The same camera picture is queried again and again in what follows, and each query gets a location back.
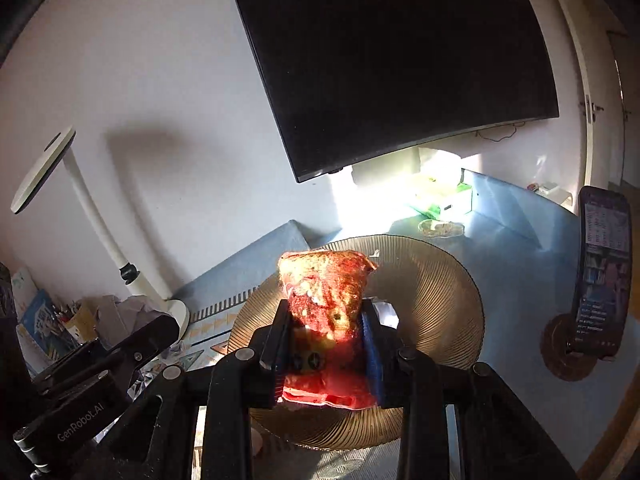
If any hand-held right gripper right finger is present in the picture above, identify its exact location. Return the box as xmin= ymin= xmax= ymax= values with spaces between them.
xmin=360 ymin=298 xmax=577 ymax=480

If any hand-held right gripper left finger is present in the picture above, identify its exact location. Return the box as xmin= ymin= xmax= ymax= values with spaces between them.
xmin=86 ymin=299 xmax=296 ymax=480

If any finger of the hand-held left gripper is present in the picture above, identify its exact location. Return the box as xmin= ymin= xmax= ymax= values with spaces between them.
xmin=31 ymin=340 xmax=111 ymax=397
xmin=102 ymin=315 xmax=181 ymax=378

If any red snack packet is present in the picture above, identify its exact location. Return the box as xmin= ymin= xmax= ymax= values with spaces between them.
xmin=277 ymin=249 xmax=379 ymax=409

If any amber ribbed glass bowl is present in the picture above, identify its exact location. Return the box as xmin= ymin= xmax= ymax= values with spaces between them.
xmin=227 ymin=234 xmax=486 ymax=447

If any brown paper pen holder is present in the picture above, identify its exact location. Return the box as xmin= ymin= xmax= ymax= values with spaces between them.
xmin=56 ymin=300 xmax=99 ymax=345

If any blue book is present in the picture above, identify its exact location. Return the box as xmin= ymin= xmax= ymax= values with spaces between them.
xmin=10 ymin=267 xmax=76 ymax=363

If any white desk lamp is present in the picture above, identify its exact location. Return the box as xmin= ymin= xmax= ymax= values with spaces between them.
xmin=10 ymin=126 xmax=191 ymax=339

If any small clear glass dish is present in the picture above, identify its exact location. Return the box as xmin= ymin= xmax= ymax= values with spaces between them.
xmin=417 ymin=217 xmax=466 ymax=239

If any blue table cover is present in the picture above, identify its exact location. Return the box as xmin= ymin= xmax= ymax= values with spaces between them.
xmin=387 ymin=169 xmax=587 ymax=480

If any green and white tissue box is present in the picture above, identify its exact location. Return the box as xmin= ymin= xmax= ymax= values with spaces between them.
xmin=407 ymin=172 xmax=474 ymax=221

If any round wooden phone stand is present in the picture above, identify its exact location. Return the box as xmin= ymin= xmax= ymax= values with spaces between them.
xmin=540 ymin=312 xmax=617 ymax=382

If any black smartphone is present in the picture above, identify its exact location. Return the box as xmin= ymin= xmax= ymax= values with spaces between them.
xmin=571 ymin=186 xmax=632 ymax=359

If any black monitor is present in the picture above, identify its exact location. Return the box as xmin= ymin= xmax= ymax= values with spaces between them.
xmin=222 ymin=0 xmax=560 ymax=184

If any wooden door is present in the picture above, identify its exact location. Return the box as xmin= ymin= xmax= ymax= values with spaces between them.
xmin=580 ymin=25 xmax=630 ymax=197

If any thin wall cable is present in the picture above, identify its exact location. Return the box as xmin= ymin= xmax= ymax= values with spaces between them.
xmin=475 ymin=124 xmax=519 ymax=144

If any metal door handle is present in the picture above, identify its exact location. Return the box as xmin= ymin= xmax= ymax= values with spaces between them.
xmin=581 ymin=95 xmax=604 ymax=122

